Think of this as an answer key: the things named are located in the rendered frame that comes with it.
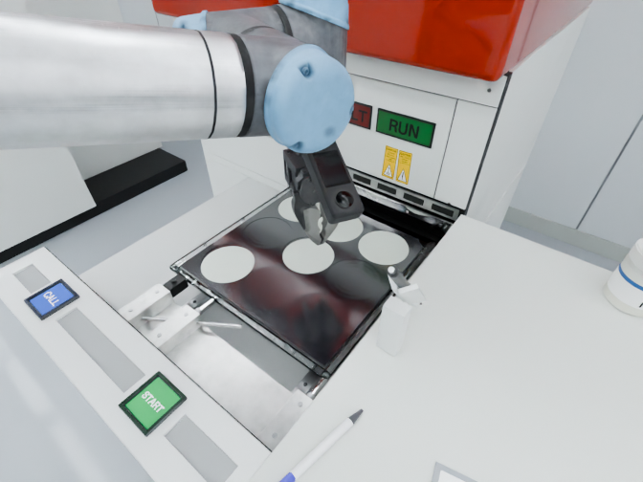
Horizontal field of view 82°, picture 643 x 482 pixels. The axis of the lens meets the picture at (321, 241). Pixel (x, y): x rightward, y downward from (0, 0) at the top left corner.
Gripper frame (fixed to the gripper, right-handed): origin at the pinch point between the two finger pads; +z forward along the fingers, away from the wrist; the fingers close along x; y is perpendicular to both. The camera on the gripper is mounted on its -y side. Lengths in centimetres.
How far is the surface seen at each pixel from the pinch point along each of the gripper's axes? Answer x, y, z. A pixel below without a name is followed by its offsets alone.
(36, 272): 44.9, 14.1, 3.7
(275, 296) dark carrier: 9.0, -0.9, 9.3
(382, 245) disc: -14.8, 4.0, 9.2
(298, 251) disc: 1.5, 8.6, 9.2
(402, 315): -1.4, -21.6, -5.7
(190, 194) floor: 21, 180, 99
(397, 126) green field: -20.9, 13.6, -10.7
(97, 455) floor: 71, 29, 99
